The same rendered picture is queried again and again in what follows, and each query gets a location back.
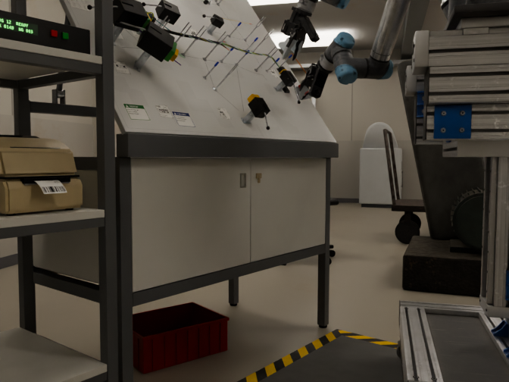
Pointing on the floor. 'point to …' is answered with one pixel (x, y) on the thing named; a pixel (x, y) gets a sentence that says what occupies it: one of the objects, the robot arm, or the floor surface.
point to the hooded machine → (378, 168)
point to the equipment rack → (15, 365)
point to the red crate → (176, 336)
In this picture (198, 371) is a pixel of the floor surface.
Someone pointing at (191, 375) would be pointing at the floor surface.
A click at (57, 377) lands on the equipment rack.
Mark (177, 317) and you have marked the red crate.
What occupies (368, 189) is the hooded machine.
